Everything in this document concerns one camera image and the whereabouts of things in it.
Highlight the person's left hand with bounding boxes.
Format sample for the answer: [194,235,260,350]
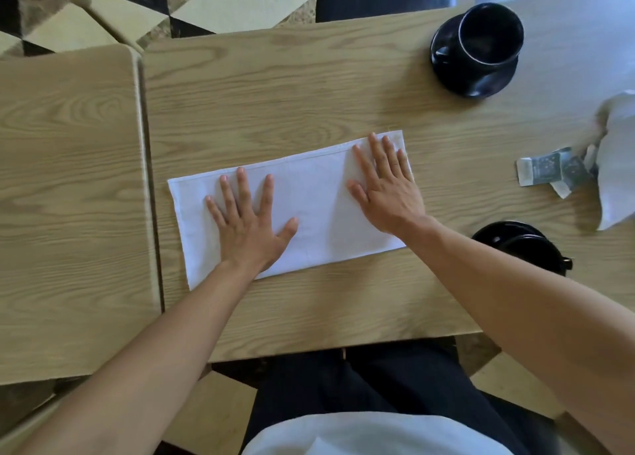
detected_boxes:
[205,167,299,280]

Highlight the person's right hand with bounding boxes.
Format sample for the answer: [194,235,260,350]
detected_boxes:
[346,132,433,237]

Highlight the white cloth napkin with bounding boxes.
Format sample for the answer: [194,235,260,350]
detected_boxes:
[167,130,409,292]

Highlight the person's right forearm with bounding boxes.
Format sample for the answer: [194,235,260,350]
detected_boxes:
[397,215,635,455]

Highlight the person's left forearm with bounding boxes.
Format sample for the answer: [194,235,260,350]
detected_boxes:
[15,260,260,455]

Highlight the black ceramic saucer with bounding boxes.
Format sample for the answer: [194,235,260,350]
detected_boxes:
[471,220,547,252]
[430,13,520,99]

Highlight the torn grey sachet packet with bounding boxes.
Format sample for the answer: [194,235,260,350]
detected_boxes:
[516,147,594,200]

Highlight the black ceramic cup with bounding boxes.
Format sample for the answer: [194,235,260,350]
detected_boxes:
[496,233,574,277]
[457,2,526,71]

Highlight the person's black trousers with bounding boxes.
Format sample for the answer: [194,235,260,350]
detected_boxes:
[240,340,564,455]

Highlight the light wooden chair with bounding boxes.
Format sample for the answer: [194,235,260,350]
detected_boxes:
[42,0,146,54]

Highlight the crumpled white cloth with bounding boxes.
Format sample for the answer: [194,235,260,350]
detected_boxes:
[584,90,635,231]

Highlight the person's white shirt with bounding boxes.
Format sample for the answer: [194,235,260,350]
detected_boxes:
[241,411,515,455]

